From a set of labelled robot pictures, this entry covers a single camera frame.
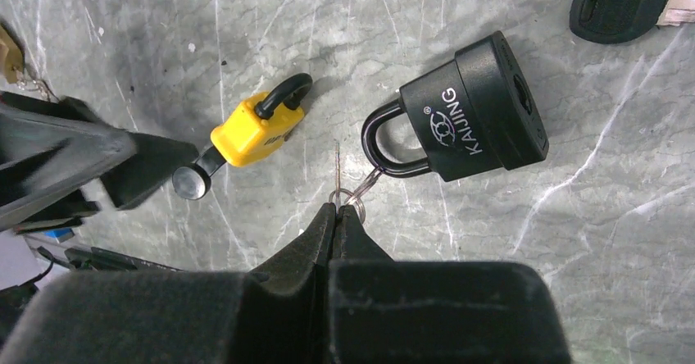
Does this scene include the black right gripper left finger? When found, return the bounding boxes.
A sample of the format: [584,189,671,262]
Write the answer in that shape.
[1,203,337,363]

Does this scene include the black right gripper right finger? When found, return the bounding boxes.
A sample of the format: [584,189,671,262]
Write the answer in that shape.
[329,206,571,363]

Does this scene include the black padlock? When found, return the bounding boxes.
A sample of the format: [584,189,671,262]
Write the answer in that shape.
[361,31,549,182]

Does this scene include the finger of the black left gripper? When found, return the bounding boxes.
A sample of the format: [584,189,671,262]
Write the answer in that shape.
[1,92,137,230]
[101,132,198,211]

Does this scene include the silver keys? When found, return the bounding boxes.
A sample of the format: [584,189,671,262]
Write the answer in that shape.
[16,77,59,102]

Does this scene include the yellow padlock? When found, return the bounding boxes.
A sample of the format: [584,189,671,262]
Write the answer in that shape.
[210,73,313,167]

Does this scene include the large brass padlock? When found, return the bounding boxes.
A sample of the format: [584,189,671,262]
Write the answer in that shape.
[1,21,25,84]

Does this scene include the copper small key set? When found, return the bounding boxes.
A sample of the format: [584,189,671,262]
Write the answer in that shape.
[328,141,387,225]

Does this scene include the black key fob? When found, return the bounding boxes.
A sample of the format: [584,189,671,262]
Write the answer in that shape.
[569,0,694,45]

